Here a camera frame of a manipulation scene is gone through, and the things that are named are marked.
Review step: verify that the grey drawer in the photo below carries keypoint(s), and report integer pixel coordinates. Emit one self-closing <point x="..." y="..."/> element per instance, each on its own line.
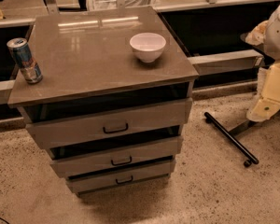
<point x="66" y="132"/>
<point x="121" y="177"/>
<point x="117" y="157"/>

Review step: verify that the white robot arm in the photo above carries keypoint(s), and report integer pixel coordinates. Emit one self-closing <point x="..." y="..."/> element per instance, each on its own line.
<point x="266" y="102"/>

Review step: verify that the grey drawer cabinet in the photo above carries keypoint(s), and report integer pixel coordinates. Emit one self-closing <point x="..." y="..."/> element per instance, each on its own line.
<point x="42" y="113"/>

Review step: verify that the grey top drawer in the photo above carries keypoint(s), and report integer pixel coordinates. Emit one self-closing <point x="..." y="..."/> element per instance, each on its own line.
<point x="66" y="132"/>

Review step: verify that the grey bottom drawer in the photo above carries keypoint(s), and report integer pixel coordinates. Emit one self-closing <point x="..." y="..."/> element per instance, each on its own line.
<point x="121" y="177"/>

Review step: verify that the white ceramic bowl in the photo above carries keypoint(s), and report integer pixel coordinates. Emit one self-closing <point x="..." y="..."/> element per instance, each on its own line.
<point x="147" y="47"/>

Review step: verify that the black folding side table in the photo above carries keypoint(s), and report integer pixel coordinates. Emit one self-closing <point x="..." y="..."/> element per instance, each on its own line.
<point x="250" y="158"/>

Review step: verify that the blue silver drink can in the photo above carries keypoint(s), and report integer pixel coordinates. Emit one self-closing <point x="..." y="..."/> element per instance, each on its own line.
<point x="21" y="54"/>

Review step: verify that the white wire basket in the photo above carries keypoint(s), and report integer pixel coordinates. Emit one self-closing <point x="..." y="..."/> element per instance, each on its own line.
<point x="113" y="4"/>

